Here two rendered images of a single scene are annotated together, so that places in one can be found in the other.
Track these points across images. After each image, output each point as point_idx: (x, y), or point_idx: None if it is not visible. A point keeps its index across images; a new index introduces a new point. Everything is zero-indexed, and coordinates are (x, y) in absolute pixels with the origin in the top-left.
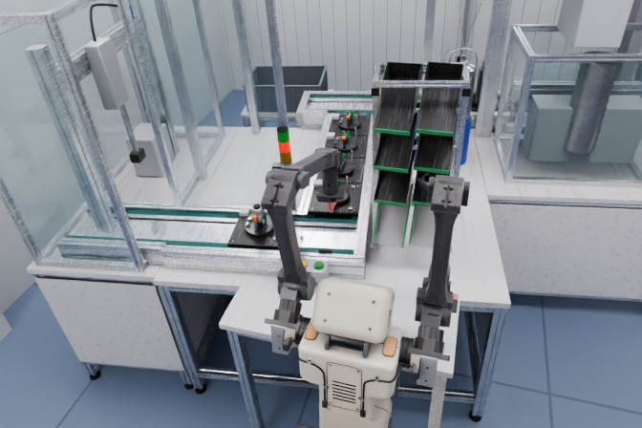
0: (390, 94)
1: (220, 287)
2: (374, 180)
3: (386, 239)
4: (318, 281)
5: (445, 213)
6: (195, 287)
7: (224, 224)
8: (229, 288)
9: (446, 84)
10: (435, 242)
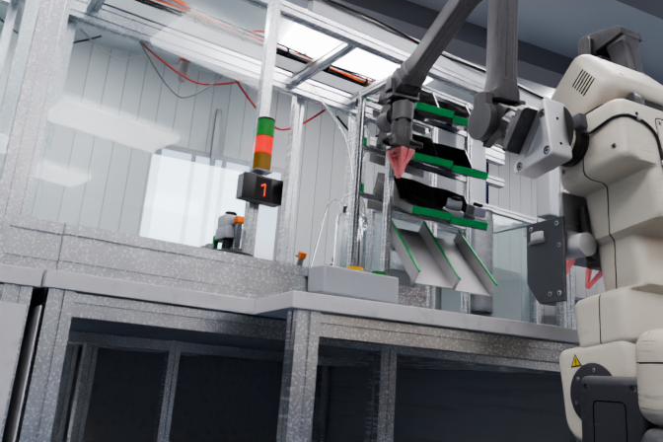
0: None
1: (213, 300)
2: (389, 204)
3: (426, 279)
4: (387, 298)
5: (631, 38)
6: (155, 297)
7: None
8: (232, 307)
9: (455, 99)
10: (632, 68)
